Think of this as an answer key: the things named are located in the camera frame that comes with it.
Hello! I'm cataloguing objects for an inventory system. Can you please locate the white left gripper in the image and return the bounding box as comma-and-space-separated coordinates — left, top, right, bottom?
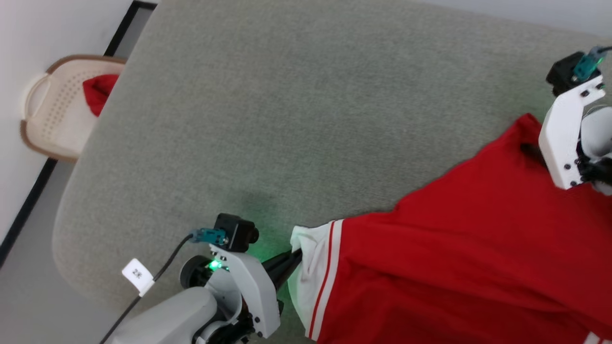
208, 244, 303, 340

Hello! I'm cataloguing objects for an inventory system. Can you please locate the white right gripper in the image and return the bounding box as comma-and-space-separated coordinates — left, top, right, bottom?
520, 75, 607, 190

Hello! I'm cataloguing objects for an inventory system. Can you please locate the red and white garment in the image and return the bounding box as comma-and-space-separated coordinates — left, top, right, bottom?
289, 113, 612, 344

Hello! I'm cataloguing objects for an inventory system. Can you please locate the red cloth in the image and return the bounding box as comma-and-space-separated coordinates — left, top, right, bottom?
82, 74, 120, 118

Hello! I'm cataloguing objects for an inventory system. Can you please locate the black baseboard strip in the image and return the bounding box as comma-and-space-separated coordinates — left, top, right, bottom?
0, 0, 158, 268

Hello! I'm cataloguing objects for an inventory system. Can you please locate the beige perforated laundry basket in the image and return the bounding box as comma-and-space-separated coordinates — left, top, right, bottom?
20, 54, 127, 163

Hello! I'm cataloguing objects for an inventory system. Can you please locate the black cable teal plug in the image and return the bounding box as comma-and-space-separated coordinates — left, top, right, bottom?
573, 44, 612, 83
99, 228, 226, 344

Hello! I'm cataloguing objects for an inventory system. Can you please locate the white cable label tag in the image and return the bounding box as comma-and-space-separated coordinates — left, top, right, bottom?
121, 258, 155, 297

